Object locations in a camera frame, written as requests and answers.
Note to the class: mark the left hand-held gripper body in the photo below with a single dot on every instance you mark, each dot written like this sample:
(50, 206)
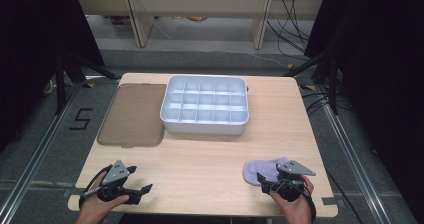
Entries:
(115, 179)

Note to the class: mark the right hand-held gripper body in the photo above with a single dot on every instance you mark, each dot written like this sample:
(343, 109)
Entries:
(290, 179)

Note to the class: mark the light purple sock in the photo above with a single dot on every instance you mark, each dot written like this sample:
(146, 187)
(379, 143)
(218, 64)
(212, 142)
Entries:
(256, 172)

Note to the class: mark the white compartment storage box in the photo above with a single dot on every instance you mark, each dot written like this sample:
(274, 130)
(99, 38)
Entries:
(205, 104)

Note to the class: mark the person's right hand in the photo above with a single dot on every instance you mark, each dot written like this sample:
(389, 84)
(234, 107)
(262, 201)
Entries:
(293, 208)

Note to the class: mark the person's left hand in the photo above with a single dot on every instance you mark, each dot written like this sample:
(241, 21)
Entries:
(98, 207)

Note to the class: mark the grey tape strip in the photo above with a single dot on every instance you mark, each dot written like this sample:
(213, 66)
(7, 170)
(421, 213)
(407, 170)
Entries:
(332, 201)
(75, 192)

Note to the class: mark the brown translucent box lid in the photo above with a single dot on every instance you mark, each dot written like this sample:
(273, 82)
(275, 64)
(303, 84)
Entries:
(133, 115)

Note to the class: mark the black metal stand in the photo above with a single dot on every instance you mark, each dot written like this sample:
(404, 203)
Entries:
(320, 70)
(66, 74)

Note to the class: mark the dark curtain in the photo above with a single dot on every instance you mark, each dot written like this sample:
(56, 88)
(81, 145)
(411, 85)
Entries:
(30, 50)
(380, 67)

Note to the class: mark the beige wooden desk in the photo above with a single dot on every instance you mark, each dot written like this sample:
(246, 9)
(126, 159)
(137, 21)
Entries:
(200, 2)

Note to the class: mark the aluminium floor rail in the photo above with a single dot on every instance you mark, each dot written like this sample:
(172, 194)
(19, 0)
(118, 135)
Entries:
(36, 150)
(353, 157)

